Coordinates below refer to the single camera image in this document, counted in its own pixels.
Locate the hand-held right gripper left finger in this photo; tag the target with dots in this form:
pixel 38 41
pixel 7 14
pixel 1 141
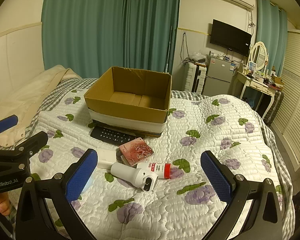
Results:
pixel 81 176

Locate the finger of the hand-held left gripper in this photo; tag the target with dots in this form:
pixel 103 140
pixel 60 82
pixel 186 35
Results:
pixel 5 124
pixel 32 140

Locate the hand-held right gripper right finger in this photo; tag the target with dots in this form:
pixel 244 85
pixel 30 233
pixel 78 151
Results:
pixel 216 177

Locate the white power bank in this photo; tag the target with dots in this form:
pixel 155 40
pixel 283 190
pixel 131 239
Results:
pixel 106 157

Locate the white handheld device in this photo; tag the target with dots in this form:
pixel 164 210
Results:
pixel 130 173

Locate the black remote control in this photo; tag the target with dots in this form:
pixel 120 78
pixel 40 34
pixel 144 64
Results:
pixel 110 135

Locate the pink rose-patterned case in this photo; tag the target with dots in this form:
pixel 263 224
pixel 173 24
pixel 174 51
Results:
pixel 137 151

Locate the white bottle with red cap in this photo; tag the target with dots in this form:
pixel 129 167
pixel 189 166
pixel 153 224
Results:
pixel 152 167

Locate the brown cardboard box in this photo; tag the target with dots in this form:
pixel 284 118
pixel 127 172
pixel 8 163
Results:
pixel 126 112

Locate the person's left hand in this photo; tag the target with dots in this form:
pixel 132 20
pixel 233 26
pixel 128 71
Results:
pixel 2 203

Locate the beige blanket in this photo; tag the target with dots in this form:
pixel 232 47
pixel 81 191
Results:
pixel 27 97

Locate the white floral quilt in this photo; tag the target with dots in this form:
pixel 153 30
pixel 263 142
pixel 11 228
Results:
pixel 165 217

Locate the dark suitcase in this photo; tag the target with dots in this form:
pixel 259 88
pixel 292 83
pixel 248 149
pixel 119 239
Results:
pixel 276 105

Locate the silver refrigerator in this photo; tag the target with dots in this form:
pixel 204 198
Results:
pixel 216 75

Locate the white dressing table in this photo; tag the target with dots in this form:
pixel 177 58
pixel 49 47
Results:
pixel 258 83

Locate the white suitcase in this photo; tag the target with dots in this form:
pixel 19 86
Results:
pixel 191 77

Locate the white louvered wardrobe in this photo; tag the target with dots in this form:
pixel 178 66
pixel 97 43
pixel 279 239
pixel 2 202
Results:
pixel 295 92

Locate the clear plastic bag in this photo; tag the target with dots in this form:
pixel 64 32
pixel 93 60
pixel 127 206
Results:
pixel 197 56

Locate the white oval mirror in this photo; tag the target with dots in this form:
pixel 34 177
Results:
pixel 258 55

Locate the white mop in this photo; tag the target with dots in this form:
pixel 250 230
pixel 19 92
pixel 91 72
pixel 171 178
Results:
pixel 168 55

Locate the wide green curtain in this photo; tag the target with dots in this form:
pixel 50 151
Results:
pixel 102 25

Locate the narrow green curtain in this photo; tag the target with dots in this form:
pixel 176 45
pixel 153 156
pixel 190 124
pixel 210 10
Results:
pixel 272 30

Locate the small photo frame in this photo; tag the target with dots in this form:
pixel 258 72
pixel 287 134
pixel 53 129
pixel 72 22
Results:
pixel 252 66

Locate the black wall television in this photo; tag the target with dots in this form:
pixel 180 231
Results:
pixel 230 37

